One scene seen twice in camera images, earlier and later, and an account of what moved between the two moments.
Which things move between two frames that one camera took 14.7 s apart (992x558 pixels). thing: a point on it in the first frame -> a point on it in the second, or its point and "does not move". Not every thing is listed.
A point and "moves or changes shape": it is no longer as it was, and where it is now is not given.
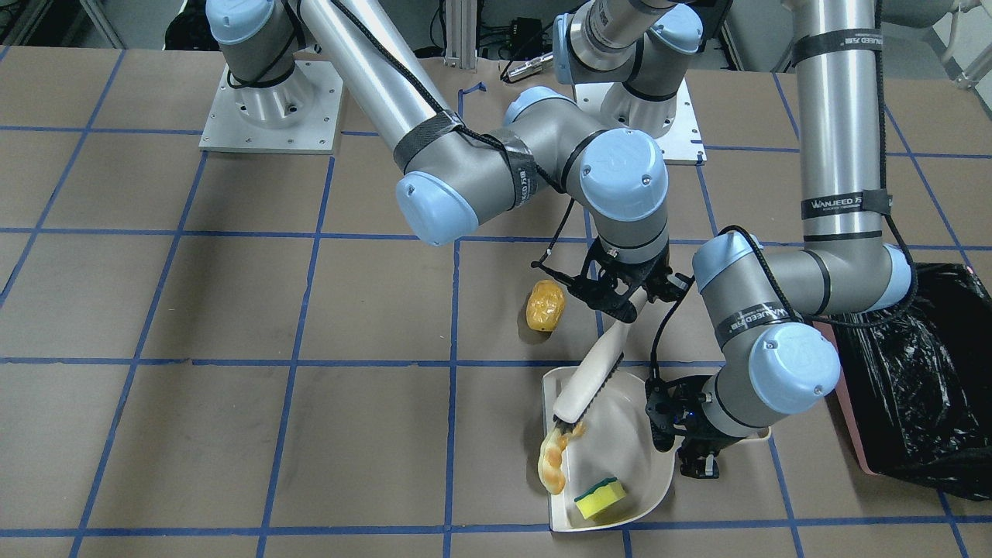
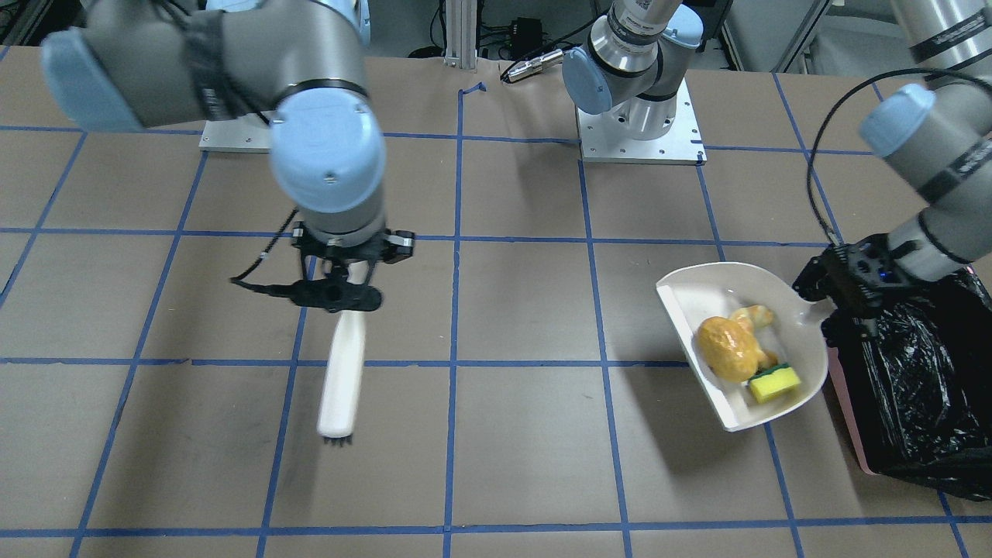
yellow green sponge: [600, 497] moves or changes shape
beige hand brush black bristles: [599, 360] -> [341, 394]
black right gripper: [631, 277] -> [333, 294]
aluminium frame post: [461, 33] does not move
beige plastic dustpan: [614, 470] moves or changes shape
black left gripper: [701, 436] -> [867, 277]
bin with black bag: [916, 383] does not move
